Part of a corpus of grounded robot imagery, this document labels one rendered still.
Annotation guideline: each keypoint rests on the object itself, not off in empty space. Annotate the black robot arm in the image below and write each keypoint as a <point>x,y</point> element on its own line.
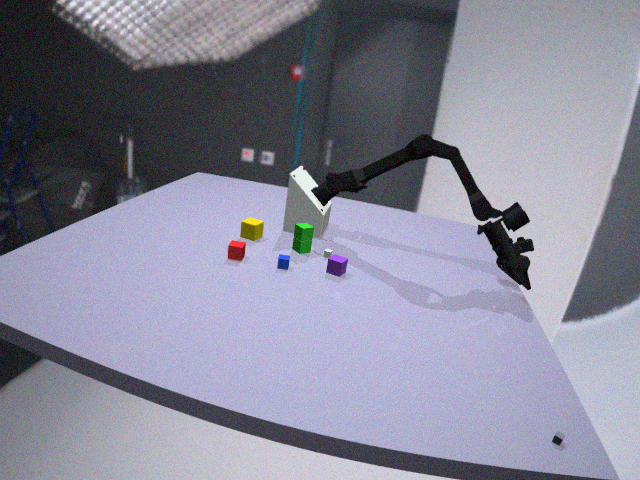
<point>419,148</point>

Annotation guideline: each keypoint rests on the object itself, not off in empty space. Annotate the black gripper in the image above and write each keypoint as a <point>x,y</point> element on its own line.
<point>515,267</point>

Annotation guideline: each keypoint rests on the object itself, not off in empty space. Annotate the green block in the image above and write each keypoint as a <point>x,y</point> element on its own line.
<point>303,232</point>
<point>301,246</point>

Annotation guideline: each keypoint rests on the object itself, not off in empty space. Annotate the blue block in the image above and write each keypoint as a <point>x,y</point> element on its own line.
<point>283,262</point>

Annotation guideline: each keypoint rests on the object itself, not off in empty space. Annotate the yellow block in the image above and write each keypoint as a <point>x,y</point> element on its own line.
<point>251,229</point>

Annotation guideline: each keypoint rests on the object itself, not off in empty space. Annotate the red block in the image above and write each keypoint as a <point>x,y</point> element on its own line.
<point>236,250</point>

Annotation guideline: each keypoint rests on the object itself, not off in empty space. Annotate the purple block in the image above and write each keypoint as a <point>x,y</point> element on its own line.
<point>337,265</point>

